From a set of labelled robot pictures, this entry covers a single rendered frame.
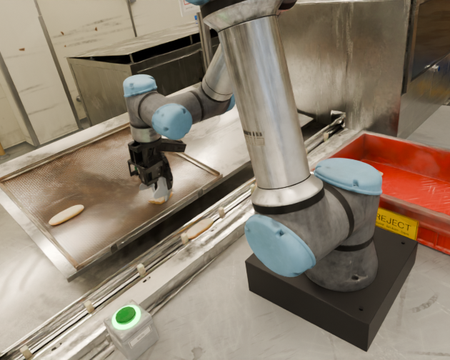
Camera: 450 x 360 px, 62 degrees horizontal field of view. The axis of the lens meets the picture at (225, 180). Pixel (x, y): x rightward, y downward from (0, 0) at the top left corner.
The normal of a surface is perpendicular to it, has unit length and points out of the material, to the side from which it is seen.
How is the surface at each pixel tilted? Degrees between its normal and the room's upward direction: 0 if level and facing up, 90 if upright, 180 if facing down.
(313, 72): 90
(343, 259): 72
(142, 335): 90
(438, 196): 0
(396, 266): 4
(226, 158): 10
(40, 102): 90
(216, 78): 101
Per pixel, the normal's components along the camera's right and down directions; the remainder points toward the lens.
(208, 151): -0.01, -0.79
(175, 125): 0.65, 0.46
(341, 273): -0.21, 0.22
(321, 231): 0.54, 0.07
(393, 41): -0.69, 0.45
